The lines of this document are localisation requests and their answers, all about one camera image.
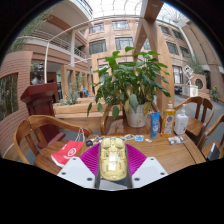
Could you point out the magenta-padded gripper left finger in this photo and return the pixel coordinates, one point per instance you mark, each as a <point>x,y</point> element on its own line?
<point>76,171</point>

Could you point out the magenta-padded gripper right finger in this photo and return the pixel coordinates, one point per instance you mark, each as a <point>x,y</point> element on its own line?
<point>150,170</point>

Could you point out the yellow computer mouse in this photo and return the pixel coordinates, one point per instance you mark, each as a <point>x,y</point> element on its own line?
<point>113,160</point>

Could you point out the red paper bag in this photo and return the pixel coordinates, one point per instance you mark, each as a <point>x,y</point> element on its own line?
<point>68,152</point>

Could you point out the small black object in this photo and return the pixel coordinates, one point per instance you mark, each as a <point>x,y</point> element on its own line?
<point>89,143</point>

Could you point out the small blue card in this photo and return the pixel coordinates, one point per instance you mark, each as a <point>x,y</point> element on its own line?
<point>139,138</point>
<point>129,137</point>

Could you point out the clear plastic packet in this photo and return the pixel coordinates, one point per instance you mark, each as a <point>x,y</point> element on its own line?
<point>175,140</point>

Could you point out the blue tube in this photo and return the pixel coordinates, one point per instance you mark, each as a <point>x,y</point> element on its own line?
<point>155,125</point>

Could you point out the orange liquid bottle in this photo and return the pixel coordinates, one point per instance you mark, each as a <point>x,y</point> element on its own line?
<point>168,121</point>

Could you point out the white pump bottle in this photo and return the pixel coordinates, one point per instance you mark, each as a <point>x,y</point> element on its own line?
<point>181,123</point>

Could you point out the long wooden planter box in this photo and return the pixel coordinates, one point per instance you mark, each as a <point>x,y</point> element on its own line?
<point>76,113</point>

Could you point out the wooden armchair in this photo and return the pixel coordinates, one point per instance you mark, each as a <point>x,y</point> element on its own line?
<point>196,125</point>
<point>104,116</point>
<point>215,125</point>
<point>23,133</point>

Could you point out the black flat device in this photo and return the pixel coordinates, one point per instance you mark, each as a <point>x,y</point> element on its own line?
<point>213,152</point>

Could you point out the spiky green agave plant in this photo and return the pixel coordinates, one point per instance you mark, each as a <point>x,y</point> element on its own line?
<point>71,96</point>

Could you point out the white abstract sculpture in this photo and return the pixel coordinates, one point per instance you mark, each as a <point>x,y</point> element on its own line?
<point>190,88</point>

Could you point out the leafy plant in white pot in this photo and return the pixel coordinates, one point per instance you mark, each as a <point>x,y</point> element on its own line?
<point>130,80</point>

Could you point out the dark bust statue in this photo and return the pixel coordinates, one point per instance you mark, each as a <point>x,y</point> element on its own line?
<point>38,75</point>

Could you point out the dark red wooden pedestal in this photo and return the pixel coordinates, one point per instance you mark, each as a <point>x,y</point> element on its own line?
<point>41,100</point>

